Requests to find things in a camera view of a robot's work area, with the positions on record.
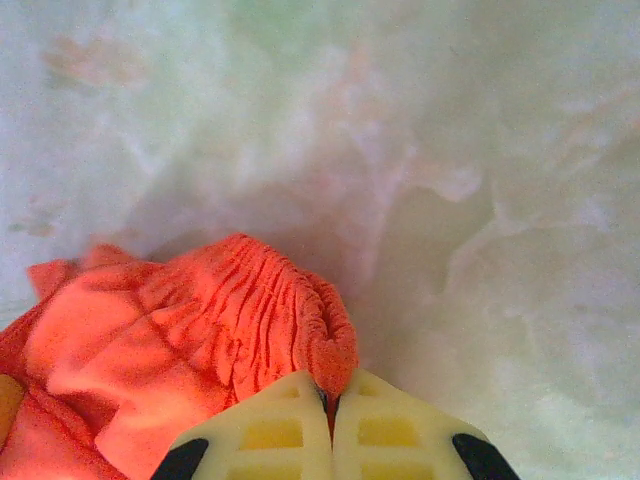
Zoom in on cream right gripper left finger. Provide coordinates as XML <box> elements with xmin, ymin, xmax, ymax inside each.
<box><xmin>149</xmin><ymin>369</ymin><xmax>335</xmax><ymax>480</ymax></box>

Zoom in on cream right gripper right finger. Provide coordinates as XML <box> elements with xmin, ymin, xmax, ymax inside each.
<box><xmin>332</xmin><ymin>367</ymin><xmax>522</xmax><ymax>480</ymax></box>

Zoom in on red-orange shorts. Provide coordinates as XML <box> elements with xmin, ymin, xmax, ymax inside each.
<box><xmin>0</xmin><ymin>232</ymin><xmax>360</xmax><ymax>480</ymax></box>

